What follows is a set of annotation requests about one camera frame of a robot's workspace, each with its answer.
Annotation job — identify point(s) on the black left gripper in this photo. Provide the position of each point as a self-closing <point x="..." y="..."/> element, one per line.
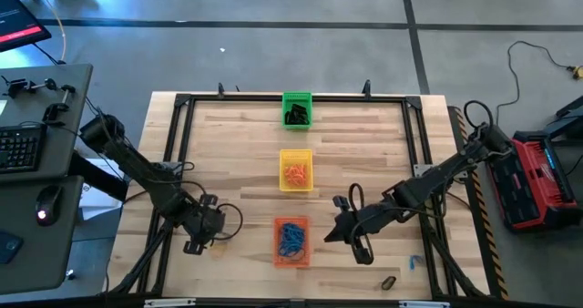
<point x="205" y="219"/>

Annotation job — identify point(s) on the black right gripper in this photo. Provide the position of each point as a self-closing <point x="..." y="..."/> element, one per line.
<point x="364" y="219"/>

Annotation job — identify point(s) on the black rubber band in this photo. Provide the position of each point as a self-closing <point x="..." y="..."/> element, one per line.
<point x="303" y="116"/>
<point x="298" y="109"/>
<point x="288" y="120"/>
<point x="291" y="116"/>
<point x="386" y="284"/>

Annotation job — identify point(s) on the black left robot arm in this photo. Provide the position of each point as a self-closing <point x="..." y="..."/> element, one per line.
<point x="136" y="167"/>

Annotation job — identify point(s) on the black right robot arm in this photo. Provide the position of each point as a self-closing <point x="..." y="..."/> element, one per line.
<point x="437" y="173"/>

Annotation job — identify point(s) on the orange plastic basket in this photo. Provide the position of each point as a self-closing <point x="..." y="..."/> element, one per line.
<point x="278" y="263"/>

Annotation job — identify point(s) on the yellow plastic basket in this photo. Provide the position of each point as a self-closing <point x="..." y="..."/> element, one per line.
<point x="283" y="187"/>

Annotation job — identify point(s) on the white paper sheet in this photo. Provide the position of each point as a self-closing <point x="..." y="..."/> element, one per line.
<point x="98" y="198"/>

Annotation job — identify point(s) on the green plastic basket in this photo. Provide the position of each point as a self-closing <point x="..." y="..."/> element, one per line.
<point x="286" y="126"/>

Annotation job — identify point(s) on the yellow black hazard strip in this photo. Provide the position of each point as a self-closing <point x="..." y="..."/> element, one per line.
<point x="489" y="235"/>

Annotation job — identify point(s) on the black computer mouse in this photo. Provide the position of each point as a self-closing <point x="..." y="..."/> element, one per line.
<point x="50" y="198"/>

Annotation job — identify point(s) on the grey side desk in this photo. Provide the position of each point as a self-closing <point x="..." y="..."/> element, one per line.
<point x="45" y="253"/>
<point x="18" y="112"/>

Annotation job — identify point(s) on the black desk clamp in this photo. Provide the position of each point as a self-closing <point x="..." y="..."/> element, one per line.
<point x="50" y="84"/>
<point x="50" y="113"/>

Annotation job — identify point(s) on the black flat device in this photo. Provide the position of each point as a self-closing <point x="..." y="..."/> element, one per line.
<point x="9" y="249"/>

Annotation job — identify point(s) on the backlit black keyboard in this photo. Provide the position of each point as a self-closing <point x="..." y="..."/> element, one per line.
<point x="18" y="150"/>

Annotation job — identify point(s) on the red black power station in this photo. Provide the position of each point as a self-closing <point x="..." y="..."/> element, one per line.
<point x="533" y="185"/>

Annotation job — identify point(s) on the black floor equipment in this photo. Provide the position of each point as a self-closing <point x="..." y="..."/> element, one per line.
<point x="571" y="116"/>

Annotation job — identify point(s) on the black monitor red stripe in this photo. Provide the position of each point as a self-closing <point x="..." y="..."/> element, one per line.
<point x="18" y="21"/>

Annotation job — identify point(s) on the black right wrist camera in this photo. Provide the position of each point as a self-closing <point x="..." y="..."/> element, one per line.
<point x="363" y="253"/>

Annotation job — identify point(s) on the silver edge bracket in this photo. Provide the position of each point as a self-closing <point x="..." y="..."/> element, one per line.
<point x="168" y="303"/>
<point x="423" y="304"/>

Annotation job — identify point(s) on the black aluminium table frame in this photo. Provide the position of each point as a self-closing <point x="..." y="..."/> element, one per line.
<point x="228" y="97"/>

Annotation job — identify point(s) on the black frame clamp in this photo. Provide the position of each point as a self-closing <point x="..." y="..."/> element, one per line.
<point x="367" y="88"/>
<point x="221" y="90"/>

